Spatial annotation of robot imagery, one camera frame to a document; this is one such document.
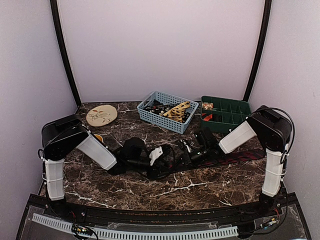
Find black frame post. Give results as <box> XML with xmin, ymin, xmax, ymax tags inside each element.
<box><xmin>242</xmin><ymin>0</ymin><xmax>273</xmax><ymax>102</ymax></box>
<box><xmin>49</xmin><ymin>0</ymin><xmax>82</xmax><ymax>108</ymax></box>

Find yellow beetle print tie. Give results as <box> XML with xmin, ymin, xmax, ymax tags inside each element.
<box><xmin>161</xmin><ymin>101</ymin><xmax>191</xmax><ymax>124</ymax></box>

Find beige floral plate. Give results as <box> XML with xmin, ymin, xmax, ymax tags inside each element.
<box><xmin>86</xmin><ymin>104</ymin><xmax>118</xmax><ymax>127</ymax></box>

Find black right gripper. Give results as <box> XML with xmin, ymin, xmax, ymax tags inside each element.
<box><xmin>172</xmin><ymin>145</ymin><xmax>210</xmax><ymax>170</ymax></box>

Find cream floral mug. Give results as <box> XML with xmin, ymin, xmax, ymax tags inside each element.
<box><xmin>93</xmin><ymin>134</ymin><xmax>106</xmax><ymax>148</ymax></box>

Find rolled cream tropical print tie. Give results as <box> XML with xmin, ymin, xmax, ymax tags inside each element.
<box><xmin>201</xmin><ymin>102</ymin><xmax>214</xmax><ymax>111</ymax></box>

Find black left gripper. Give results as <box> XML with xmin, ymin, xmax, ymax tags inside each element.
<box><xmin>127</xmin><ymin>156</ymin><xmax>173</xmax><ymax>180</ymax></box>

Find black front rail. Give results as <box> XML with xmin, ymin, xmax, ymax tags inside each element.
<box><xmin>19</xmin><ymin>193</ymin><xmax>300</xmax><ymax>231</ymax></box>

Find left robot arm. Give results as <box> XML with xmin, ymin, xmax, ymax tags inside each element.
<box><xmin>37</xmin><ymin>114</ymin><xmax>178</xmax><ymax>218</ymax></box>

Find light blue plastic basket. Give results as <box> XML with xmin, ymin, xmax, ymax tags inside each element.
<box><xmin>137</xmin><ymin>91</ymin><xmax>199</xmax><ymax>134</ymax></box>

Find red navy striped tie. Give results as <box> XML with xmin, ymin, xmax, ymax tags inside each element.
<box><xmin>167</xmin><ymin>149</ymin><xmax>266</xmax><ymax>168</ymax></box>

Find green divided organizer tray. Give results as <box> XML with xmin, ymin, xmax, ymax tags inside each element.
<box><xmin>200</xmin><ymin>96</ymin><xmax>252</xmax><ymax>134</ymax></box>

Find black left frame post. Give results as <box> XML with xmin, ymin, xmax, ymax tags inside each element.
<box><xmin>49</xmin><ymin>0</ymin><xmax>82</xmax><ymax>108</ymax></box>

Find rolled orange navy striped tie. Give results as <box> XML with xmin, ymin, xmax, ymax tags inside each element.
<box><xmin>201</xmin><ymin>113</ymin><xmax>213</xmax><ymax>122</ymax></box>

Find black white floral tie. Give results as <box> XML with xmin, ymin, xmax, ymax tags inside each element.
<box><xmin>144</xmin><ymin>100</ymin><xmax>179</xmax><ymax>117</ymax></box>

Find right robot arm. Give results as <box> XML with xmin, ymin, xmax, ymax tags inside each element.
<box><xmin>178</xmin><ymin>105</ymin><xmax>295</xmax><ymax>217</ymax></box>

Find grey slotted cable duct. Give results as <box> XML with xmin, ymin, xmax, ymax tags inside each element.
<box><xmin>31</xmin><ymin>213</ymin><xmax>239</xmax><ymax>240</ymax></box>

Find black right frame post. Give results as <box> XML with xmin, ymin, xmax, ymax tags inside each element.
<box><xmin>242</xmin><ymin>0</ymin><xmax>273</xmax><ymax>102</ymax></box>

